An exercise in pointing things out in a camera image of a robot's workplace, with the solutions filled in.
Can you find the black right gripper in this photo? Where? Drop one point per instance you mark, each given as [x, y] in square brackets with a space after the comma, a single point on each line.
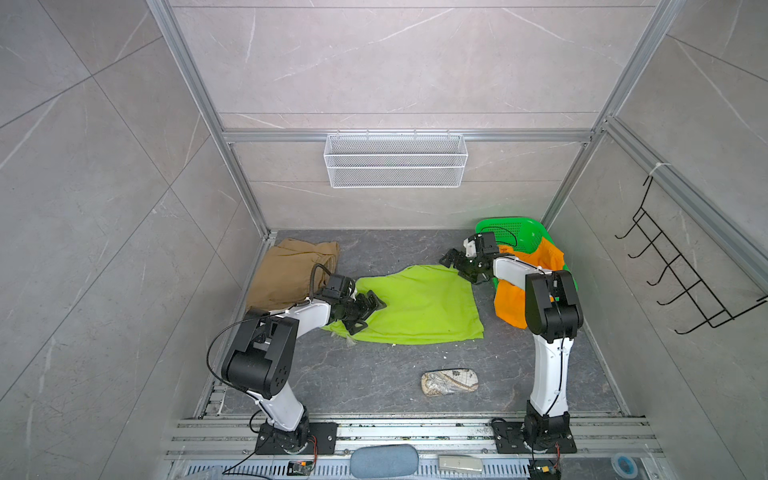
[452, 254]

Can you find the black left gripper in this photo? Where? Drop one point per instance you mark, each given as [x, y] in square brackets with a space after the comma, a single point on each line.
[367, 309]

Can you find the lime green shorts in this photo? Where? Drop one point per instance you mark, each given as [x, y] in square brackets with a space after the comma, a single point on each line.
[425, 304]

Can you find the tan khaki shorts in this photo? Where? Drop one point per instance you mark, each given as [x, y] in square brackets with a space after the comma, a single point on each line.
[283, 278]

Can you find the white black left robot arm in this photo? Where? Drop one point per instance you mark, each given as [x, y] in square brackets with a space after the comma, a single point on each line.
[260, 358]

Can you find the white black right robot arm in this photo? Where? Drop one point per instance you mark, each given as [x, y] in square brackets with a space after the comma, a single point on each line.
[554, 316]

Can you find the green plastic basket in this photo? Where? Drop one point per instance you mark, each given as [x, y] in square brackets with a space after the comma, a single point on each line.
[527, 239]

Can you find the patterned folded cloth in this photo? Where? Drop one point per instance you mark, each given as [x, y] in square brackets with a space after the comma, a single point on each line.
[449, 382]

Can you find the blue grey oval pad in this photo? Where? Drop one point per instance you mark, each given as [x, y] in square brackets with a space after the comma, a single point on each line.
[382, 462]

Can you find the small electronics board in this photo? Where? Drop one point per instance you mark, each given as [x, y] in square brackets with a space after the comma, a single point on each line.
[300, 468]

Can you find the blue tape roll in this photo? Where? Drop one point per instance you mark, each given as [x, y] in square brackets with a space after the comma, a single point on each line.
[625, 466]

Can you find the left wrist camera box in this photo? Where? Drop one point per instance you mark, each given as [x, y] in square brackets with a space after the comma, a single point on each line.
[338, 287]

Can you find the white wire mesh basket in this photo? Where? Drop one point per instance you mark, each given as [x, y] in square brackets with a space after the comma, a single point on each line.
[358, 161]

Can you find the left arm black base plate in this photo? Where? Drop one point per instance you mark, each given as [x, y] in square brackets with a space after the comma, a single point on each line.
[308, 438]

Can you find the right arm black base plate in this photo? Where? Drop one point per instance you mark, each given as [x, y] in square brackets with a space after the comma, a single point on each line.
[543, 436]

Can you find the black wire hook rack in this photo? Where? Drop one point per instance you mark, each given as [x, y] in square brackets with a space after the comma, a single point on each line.
[711, 310]

